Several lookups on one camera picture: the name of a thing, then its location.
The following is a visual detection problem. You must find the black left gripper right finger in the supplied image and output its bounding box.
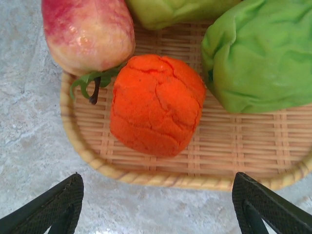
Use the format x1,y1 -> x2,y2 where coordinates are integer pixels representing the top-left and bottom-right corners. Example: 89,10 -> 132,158
231,172 -> 312,234

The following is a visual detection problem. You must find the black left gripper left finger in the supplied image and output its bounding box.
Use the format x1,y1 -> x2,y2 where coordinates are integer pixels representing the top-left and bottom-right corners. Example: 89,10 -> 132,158
0,173 -> 84,234

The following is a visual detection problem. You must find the orange toy fruit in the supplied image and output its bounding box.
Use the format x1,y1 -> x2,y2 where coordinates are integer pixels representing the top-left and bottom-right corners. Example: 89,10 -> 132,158
109,55 -> 207,158

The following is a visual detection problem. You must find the bright green toy fruit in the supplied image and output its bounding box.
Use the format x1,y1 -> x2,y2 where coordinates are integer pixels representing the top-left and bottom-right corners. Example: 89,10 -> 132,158
201,0 -> 312,115

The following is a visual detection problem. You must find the pink apple with green leaf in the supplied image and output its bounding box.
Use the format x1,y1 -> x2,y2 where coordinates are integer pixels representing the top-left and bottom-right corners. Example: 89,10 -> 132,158
40,0 -> 137,105

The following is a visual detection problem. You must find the yellow-green toy pear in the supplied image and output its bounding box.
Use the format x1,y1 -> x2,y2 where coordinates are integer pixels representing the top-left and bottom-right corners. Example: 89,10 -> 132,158
125,0 -> 242,31

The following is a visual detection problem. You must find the woven bamboo tray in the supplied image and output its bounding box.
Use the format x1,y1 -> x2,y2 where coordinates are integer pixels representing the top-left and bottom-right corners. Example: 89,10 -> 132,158
60,20 -> 312,192

